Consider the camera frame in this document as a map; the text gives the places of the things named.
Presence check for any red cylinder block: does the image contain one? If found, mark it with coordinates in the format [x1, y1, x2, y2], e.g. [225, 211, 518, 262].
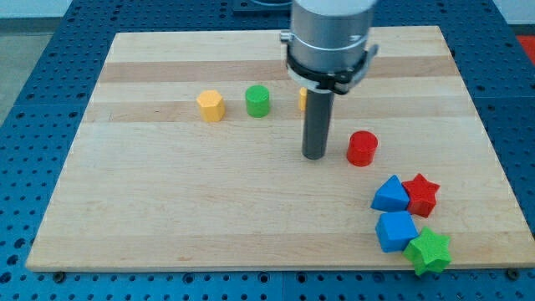
[346, 130, 379, 167]

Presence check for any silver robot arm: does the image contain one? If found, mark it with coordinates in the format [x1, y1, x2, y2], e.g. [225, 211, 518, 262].
[280, 0, 379, 94]

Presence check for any blue triangle block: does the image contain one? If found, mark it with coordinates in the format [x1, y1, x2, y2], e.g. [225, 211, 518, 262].
[370, 175, 410, 212]

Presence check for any green cylinder block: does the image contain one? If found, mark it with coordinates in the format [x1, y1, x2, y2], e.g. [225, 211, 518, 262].
[245, 84, 270, 118]

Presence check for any yellow block behind rod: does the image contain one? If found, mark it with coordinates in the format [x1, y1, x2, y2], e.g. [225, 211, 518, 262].
[298, 87, 308, 111]

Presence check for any yellow hexagon block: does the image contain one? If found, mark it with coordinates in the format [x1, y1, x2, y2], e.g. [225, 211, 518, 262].
[196, 90, 226, 122]

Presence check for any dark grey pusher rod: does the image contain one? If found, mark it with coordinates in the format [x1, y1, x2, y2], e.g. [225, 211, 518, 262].
[302, 91, 334, 160]

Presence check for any wooden board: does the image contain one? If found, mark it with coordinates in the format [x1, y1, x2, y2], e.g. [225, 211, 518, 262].
[26, 26, 534, 273]

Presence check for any blue cube block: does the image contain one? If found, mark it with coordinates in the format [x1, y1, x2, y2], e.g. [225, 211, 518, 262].
[375, 211, 419, 253]

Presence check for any red star block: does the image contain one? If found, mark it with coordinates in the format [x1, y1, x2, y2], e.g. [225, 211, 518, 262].
[402, 173, 440, 218]

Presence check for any green star block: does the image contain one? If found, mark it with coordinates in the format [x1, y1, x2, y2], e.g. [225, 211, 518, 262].
[402, 227, 452, 276]

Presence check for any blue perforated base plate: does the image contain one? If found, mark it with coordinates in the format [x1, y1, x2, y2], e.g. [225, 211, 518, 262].
[1, 1, 534, 300]

